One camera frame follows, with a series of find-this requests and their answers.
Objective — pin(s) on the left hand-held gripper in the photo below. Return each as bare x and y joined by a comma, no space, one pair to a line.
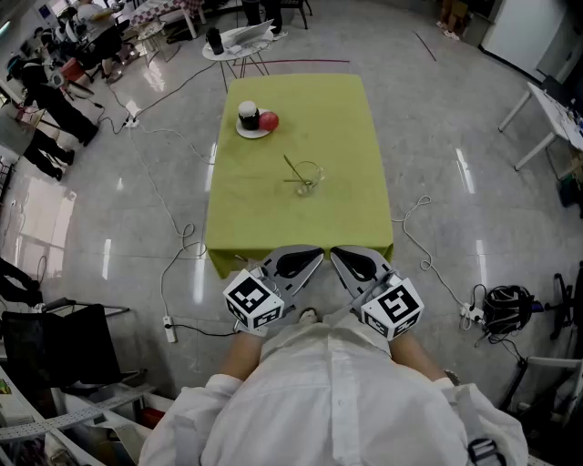
252,298

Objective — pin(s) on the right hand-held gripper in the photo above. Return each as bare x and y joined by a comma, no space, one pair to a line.
394,307

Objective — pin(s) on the clear glass cup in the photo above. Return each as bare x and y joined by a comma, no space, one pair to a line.
306,189

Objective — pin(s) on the person's left forearm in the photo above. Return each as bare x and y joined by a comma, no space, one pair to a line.
241,355

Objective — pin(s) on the person's right forearm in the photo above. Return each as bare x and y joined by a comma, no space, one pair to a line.
414,359

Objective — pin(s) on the person's shoe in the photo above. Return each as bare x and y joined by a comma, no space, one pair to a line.
309,315

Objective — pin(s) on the white power strip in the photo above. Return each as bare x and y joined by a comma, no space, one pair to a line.
132,122
169,330
473,314

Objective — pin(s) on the person in white shirt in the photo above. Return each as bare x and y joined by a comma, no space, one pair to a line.
328,400

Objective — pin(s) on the white saucer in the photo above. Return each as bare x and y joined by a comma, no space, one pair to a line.
250,134

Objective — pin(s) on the red apple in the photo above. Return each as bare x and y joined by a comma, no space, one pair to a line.
268,121

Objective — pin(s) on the dark jar with white lid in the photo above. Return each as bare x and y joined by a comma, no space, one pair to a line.
248,119

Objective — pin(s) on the green cloth covered table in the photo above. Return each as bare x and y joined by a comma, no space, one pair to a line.
319,114

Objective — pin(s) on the red box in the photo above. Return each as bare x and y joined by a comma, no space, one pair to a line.
152,418

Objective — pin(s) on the round white side table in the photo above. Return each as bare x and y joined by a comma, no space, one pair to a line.
248,53

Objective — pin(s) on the black bottle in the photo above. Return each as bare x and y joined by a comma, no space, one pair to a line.
215,41

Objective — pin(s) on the silver laptop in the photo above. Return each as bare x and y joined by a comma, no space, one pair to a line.
250,32

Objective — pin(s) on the black chair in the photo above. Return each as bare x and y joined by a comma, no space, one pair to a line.
59,346

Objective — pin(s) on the white desk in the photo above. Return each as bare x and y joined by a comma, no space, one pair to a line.
553,114

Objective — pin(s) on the dark wooden chair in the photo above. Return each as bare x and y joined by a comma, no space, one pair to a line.
296,7

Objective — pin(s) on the checkered cloth table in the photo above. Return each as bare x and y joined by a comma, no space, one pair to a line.
173,7

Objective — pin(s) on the white cabinet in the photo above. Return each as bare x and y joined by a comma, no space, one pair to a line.
524,32

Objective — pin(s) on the white perforated shelf rail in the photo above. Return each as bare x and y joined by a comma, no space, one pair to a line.
68,416

